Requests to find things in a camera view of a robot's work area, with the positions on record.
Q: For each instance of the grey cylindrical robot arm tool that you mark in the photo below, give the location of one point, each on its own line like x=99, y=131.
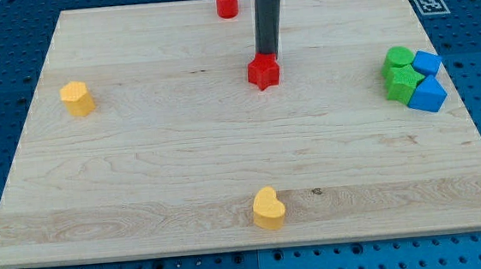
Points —
x=267, y=22

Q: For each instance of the red star block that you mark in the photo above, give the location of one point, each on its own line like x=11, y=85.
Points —
x=264, y=71

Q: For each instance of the green star block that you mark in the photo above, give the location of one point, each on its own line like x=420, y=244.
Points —
x=401, y=82

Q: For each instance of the yellow heart block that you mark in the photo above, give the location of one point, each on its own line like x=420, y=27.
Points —
x=269, y=211

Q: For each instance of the wooden board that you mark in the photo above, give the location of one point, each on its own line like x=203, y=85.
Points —
x=179, y=143

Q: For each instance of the red cylinder block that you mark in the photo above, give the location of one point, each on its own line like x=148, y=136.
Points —
x=227, y=8

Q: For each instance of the yellow hexagon block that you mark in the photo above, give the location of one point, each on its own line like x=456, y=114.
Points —
x=77, y=99

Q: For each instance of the green cylinder block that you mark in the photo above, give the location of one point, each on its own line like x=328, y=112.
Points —
x=396, y=57

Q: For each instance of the blue triangular prism block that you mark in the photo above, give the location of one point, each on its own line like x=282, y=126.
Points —
x=428, y=96

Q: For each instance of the blue cube block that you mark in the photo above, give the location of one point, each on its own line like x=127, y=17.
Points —
x=426, y=63

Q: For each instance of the white fiducial marker tag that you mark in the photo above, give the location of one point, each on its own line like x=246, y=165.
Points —
x=432, y=7

